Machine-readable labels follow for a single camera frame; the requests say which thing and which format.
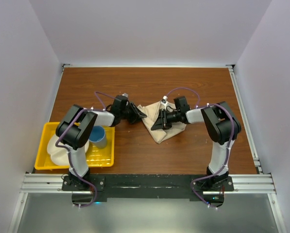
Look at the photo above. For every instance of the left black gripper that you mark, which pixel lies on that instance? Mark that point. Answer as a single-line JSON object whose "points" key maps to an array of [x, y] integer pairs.
{"points": [[136, 114]]}

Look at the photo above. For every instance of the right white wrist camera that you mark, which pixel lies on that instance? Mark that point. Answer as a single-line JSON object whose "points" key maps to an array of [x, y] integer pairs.
{"points": [[164, 104]]}

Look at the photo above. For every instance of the beige cloth napkin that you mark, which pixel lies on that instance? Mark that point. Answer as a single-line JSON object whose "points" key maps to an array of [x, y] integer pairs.
{"points": [[152, 112]]}

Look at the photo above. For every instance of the blue plastic cup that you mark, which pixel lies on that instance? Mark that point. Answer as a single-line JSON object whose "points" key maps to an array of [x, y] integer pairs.
{"points": [[98, 137]]}

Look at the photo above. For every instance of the white divided plate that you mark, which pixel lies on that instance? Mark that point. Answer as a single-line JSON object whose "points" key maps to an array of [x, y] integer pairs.
{"points": [[59, 155]]}

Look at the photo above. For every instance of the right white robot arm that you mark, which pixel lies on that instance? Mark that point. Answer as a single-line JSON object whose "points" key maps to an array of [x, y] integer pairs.
{"points": [[222, 127]]}

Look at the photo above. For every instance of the yellow plastic tray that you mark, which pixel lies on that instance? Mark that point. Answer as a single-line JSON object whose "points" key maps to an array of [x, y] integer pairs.
{"points": [[95, 157]]}

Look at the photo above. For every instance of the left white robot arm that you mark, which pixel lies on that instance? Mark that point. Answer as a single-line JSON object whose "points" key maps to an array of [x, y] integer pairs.
{"points": [[74, 130]]}

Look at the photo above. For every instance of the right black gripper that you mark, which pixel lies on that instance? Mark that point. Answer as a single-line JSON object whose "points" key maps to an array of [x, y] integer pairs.
{"points": [[162, 122]]}

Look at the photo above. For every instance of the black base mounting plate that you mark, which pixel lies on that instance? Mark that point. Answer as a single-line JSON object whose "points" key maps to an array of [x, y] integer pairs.
{"points": [[145, 186]]}

